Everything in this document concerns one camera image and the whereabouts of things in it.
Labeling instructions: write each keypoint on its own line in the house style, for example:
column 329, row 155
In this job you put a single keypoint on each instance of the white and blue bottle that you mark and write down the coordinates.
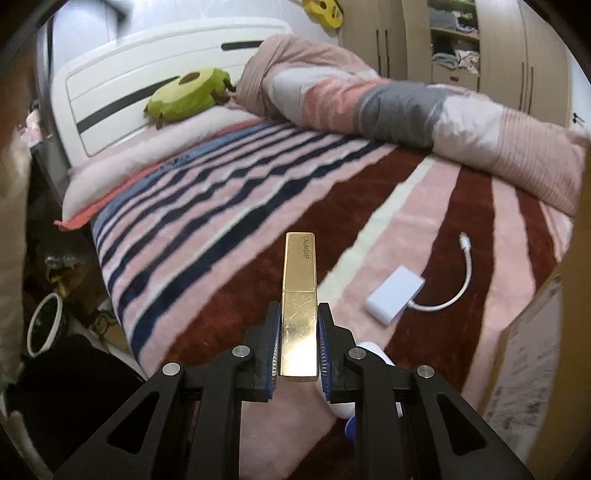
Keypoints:
column 364, row 401

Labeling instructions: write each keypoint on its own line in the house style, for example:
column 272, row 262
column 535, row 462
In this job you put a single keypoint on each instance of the pink grey patchwork duvet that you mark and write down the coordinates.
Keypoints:
column 415, row 115

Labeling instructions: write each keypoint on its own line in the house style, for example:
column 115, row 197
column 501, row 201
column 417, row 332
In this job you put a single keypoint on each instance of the pink pillow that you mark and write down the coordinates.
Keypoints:
column 120, row 175

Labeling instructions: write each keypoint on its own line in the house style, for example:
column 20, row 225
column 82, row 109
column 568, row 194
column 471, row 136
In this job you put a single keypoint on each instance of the yellow ukulele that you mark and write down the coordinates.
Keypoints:
column 324, row 10

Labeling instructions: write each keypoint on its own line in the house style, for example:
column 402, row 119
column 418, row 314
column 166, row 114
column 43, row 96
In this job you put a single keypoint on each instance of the green avocado plush toy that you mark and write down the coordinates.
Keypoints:
column 187, row 94

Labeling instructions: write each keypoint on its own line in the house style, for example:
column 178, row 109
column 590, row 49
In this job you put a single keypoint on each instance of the white rimmed black bowl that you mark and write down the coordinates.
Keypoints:
column 44, row 323

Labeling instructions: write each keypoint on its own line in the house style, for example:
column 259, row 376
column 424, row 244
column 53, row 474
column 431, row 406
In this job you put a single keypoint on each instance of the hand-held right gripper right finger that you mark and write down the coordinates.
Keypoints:
column 323, row 339

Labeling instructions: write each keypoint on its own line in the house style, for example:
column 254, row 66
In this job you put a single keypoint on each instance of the white bed headboard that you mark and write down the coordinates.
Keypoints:
column 138, row 92

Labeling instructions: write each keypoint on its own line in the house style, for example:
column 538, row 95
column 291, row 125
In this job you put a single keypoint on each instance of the striped fleece blanket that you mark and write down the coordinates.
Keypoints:
column 300, row 221

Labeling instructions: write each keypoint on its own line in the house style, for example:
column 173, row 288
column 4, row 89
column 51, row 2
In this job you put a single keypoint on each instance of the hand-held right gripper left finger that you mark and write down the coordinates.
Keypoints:
column 274, row 337

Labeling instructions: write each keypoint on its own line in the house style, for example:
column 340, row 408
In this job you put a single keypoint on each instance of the cardboard box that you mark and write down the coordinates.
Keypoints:
column 526, row 360

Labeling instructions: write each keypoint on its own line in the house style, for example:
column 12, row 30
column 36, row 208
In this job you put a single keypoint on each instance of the beige wardrobe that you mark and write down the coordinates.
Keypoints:
column 461, row 41

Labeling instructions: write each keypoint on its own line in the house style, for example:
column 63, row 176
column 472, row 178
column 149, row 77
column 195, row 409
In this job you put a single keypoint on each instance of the gold rectangular lipstick tube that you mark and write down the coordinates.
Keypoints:
column 299, row 304

